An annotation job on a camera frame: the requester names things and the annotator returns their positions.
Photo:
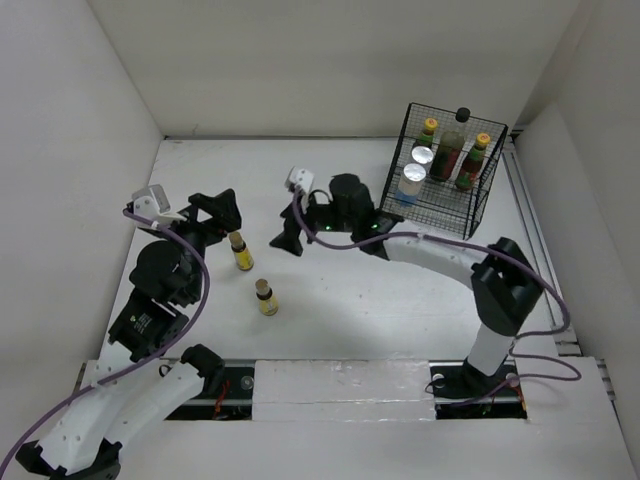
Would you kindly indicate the small yellow bottle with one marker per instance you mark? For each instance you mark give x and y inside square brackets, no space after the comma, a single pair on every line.
[243,258]
[268,303]

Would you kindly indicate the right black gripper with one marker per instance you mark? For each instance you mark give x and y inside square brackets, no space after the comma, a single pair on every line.
[289,237]

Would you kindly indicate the silver-lid shaker jar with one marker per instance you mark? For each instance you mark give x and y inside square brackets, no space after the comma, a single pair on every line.
[410,183]
[422,155]

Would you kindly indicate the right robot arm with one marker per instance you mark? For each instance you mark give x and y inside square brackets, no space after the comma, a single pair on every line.
[503,284]

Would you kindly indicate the black wire rack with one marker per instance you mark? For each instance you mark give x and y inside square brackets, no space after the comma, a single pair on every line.
[441,204]

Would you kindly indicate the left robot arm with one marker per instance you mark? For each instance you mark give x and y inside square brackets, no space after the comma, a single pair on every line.
[100,421]

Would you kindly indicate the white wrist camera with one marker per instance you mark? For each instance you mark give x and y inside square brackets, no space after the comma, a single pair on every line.
[300,179]
[152,204]

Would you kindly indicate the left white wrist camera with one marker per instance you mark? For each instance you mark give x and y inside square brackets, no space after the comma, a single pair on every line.
[152,204]

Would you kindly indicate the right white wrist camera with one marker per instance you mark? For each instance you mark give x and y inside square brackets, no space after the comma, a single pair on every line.
[300,179]

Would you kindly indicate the tall dark sauce bottle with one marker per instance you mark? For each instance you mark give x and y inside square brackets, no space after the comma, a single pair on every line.
[451,144]

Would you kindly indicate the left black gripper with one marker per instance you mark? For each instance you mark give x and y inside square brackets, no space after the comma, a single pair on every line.
[223,207]

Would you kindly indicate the red chili sauce bottle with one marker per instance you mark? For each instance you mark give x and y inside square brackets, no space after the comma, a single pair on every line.
[426,136]
[472,163]

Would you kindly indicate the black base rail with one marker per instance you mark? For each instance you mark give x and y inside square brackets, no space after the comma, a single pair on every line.
[233,400]

